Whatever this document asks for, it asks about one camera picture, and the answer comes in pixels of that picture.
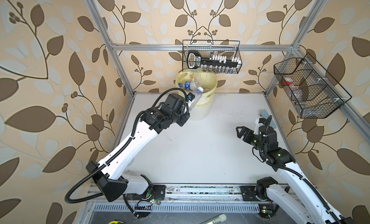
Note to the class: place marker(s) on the black wire basket right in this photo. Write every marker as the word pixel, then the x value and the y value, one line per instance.
pixel 316 93

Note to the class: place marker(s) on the red capped jar in basket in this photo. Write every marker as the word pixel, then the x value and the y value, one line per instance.
pixel 287 81

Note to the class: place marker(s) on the metal base rail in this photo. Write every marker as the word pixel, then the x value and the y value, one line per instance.
pixel 207 193

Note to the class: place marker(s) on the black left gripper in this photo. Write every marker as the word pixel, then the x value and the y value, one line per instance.
pixel 184 116

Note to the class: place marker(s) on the clear bottle blue label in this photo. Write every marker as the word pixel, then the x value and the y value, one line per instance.
pixel 189 85

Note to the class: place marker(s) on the black wire basket back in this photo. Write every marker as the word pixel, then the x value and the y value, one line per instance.
pixel 217 47

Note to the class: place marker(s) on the yellow bin liner bag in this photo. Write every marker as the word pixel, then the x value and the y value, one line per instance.
pixel 208 81

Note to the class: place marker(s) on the white ribbed trash bin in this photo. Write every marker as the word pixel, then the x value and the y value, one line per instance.
pixel 202 108

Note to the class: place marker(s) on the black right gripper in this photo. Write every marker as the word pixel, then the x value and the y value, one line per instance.
pixel 249 132

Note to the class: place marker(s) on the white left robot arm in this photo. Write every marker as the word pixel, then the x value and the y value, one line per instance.
pixel 108 173

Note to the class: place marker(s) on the black wire basket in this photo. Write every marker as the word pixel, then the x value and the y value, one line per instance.
pixel 316 93
pixel 217 47

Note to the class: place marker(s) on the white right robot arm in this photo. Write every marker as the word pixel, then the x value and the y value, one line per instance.
pixel 312 207

